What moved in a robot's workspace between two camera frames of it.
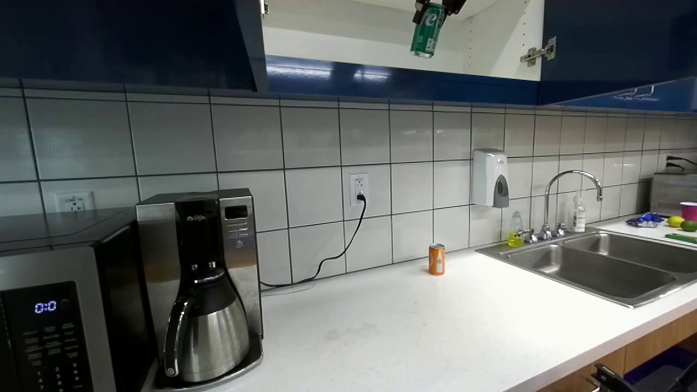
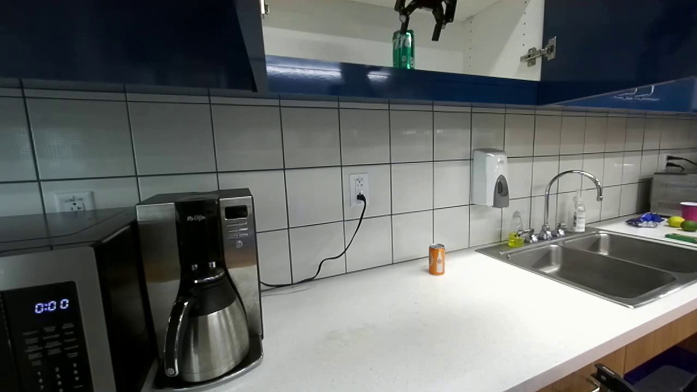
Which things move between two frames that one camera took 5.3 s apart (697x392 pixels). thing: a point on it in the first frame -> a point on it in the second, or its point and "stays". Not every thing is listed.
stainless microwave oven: [73, 301] stays
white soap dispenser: [490, 178] stays
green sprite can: [428, 28] -> [404, 50]
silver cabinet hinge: [548, 50] stays
